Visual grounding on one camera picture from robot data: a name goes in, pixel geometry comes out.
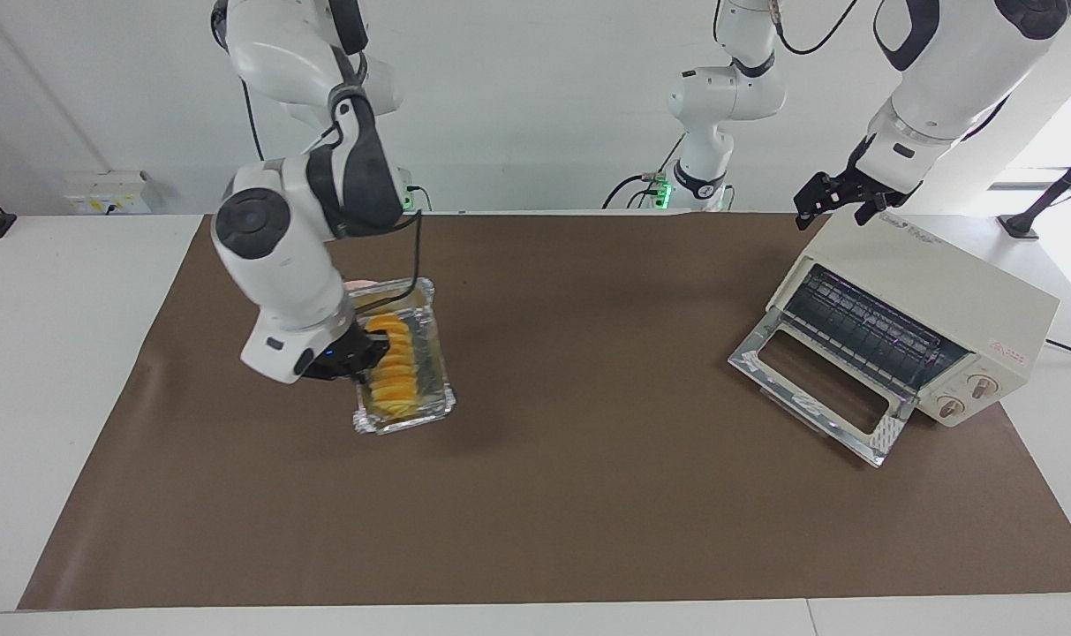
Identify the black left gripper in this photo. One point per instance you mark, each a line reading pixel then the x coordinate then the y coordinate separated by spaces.
pixel 879 190

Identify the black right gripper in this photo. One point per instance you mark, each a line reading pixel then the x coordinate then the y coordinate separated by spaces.
pixel 341 358

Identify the sliced orange bread loaf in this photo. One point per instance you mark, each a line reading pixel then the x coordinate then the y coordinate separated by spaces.
pixel 395 380

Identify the aluminium foil tray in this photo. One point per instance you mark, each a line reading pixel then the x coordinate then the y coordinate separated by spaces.
pixel 436 380

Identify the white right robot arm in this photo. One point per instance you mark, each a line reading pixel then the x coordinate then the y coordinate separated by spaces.
pixel 279 247

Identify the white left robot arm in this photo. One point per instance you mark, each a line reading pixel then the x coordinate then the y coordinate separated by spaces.
pixel 950 71

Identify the white toaster oven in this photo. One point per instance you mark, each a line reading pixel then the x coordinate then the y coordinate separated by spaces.
pixel 932 283

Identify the glass oven door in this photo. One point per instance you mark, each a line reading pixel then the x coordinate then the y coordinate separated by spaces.
pixel 751 358

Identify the beige oven knob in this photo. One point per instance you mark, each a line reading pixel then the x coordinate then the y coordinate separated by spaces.
pixel 983 387
pixel 951 407

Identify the black stand with slanted pole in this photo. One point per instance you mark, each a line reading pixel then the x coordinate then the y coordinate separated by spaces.
pixel 1021 225

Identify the brown table mat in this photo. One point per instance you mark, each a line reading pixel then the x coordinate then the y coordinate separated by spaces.
pixel 588 442

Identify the white wall socket box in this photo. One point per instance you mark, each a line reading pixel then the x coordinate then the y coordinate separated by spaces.
pixel 107 194

